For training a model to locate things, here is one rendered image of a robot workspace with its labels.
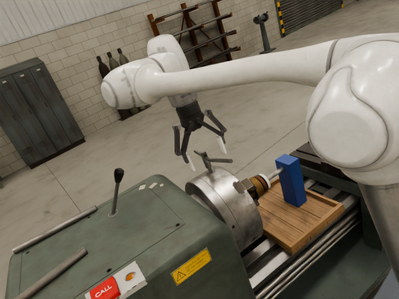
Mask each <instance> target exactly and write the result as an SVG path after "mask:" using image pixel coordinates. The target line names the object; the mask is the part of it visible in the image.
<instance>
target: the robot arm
mask: <svg viewBox="0 0 399 299"><path fill-rule="evenodd" d="M147 55H148V57H147V58H144V59H139V60H136V61H132V62H130V63H126V64H124V65H122V66H119V67H117V68H115V69H114V70H112V71H111V72H109V73H108V74H107V75H106V76H105V77H104V79H103V81H102V85H101V91H102V95H103V98H104V99H105V101H106V103H107V104H108V105H109V106H111V107H113V108H115V109H130V108H133V107H140V106H145V105H148V104H155V103H157V102H159V101H160V100H161V99H162V98H163V97H164V96H168V99H169V101H170V103H171V105H172V107H175V108H176V112H177V114H178V116H179V119H180V124H178V125H173V126H172V128H173V130H174V133H175V154H176V155H177V156H180V155H181V156H182V157H183V160H184V162H186V163H187V164H189V166H190V168H191V170H192V171H193V172H196V170H195V167H194V165H193V163H192V161H191V158H190V156H189V154H188V153H187V152H186V150H187V147H188V142H189V137H190V135H191V132H193V131H195V130H197V129H199V128H201V127H202V126H203V127H205V128H207V129H209V130H210V131H212V132H214V133H216V134H217V135H216V138H217V141H218V144H219V146H220V149H221V151H222V154H225V155H227V151H226V149H225V146H224V144H225V143H226V141H225V139H224V133H225V132H227V129H226V128H225V127H224V126H223V125H222V124H221V123H220V122H219V121H218V120H217V119H216V117H215V116H214V115H213V113H212V111H211V110H209V109H206V110H205V111H204V112H202V111H201V109H200V106H199V104H198V101H197V100H196V98H197V97H198V95H197V92H200V91H207V90H215V89H219V88H226V87H233V86H237V85H245V84H252V83H257V82H267V81H284V82H293V83H297V84H302V85H308V86H311V87H316V89H315V90H314V92H313V93H312V96H311V99H310V100H309V104H308V108H307V111H306V134H307V137H308V141H309V143H310V145H311V147H312V149H313V150H314V152H315V153H316V154H317V155H318V156H319V157H320V158H321V159H322V160H324V161H325V162H326V163H328V164H329V165H331V166H334V167H336V168H339V169H340V170H341V171H342V172H343V173H344V174H345V175H346V176H347V177H349V178H351V179H352V180H354V181H355V182H357V184H358V185H359V188H360V191H361V193H362V196H363V198H364V200H365V203H366V206H367V207H368V210H369V213H370V215H371V217H372V220H373V223H374V224H375V227H376V230H377V232H378V235H379V237H380V239H381V242H382V245H383V247H384V249H385V252H386V254H387V256H388V259H389V262H390V264H391V266H392V269H393V271H394V274H395V276H396V279H397V281H398V284H399V33H381V34H366V35H361V36H355V37H349V38H345V39H337V40H332V41H328V42H324V43H320V44H316V45H312V46H307V47H302V48H298V49H293V50H287V51H282V52H275V53H268V54H264V55H257V56H251V57H247V58H242V59H237V60H233V61H228V62H223V63H218V64H214V65H209V66H204V67H200V68H195V69H190V68H189V65H188V62H187V60H186V57H185V55H184V53H183V50H182V49H181V47H180V45H179V43H178V42H177V40H176V39H175V38H174V37H173V36H172V35H171V34H162V35H159V36H157V37H154V38H152V39H150V40H149V41H148V45H147ZM204 116H206V117H209V119H210V120H211V121H212V122H213V123H214V124H215V125H216V126H217V127H218V128H219V129H220V131H218V130H217V129H215V128H214V127H212V126H210V125H209V124H207V123H205V122H204ZM181 127H183V128H185V130H184V136H183V141H182V146H181V149H180V130H181Z"/></svg>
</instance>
